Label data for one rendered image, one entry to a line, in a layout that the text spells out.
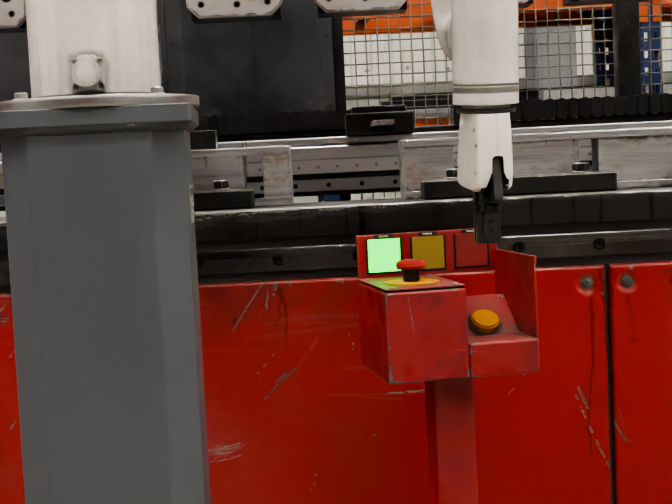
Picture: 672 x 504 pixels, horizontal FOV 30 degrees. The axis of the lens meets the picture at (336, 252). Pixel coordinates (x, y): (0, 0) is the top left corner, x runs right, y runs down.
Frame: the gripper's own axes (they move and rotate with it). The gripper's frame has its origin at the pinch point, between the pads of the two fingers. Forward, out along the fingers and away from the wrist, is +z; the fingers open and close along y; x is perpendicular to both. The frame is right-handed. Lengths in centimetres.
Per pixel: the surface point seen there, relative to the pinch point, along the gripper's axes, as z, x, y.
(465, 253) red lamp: 5.0, -0.3, -9.8
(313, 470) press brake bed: 40, -20, -25
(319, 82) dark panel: -16, -6, -95
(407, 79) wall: -2, 93, -449
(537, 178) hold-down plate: -2.4, 16.9, -29.7
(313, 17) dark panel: -29, -7, -96
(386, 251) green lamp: 4.0, -11.5, -9.5
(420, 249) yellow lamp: 4.0, -6.7, -9.6
